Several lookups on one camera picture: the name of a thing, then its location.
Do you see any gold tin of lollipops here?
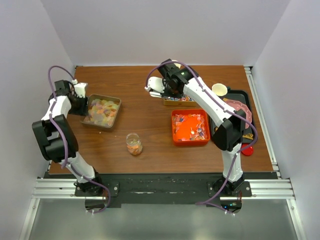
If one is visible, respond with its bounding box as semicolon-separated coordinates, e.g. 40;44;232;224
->
163;95;197;107

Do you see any silver tin of gummies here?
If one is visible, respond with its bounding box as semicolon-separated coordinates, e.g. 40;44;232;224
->
80;94;122;131

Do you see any clear plastic jar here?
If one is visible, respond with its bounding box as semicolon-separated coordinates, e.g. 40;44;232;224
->
126;133;143;156

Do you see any metal scoop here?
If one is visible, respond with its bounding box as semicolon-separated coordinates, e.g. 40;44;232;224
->
149;91;163;98

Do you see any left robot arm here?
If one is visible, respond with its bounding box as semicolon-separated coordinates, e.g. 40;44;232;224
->
32;80;104;196

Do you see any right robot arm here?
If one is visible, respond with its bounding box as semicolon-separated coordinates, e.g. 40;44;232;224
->
144;59;247;197

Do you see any orange tray of candies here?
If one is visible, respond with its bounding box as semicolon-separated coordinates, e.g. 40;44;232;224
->
171;109;211;147

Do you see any dark green cup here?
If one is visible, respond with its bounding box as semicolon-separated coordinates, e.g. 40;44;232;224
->
211;83;230;99

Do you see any pink dotted plate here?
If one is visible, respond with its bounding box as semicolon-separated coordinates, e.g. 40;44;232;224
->
223;98;253;130

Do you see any black serving tray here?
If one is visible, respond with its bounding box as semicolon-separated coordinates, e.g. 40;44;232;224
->
222;89;256;145

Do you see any gold fork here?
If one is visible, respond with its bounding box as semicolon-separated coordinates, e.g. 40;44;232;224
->
242;133;254;140

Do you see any red jar lid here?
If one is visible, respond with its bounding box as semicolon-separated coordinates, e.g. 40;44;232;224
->
241;144;254;156

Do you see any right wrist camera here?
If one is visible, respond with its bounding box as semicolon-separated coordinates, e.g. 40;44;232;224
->
144;76;165;94

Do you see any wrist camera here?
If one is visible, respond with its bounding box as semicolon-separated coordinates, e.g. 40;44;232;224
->
144;76;165;94
71;79;88;98

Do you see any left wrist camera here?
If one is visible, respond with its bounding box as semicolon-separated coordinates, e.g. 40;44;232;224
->
71;79;88;98

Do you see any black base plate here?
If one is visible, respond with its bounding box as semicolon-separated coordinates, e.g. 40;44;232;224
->
74;173;252;210

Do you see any aluminium rail frame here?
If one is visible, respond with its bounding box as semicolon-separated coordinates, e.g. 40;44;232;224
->
21;66;304;240

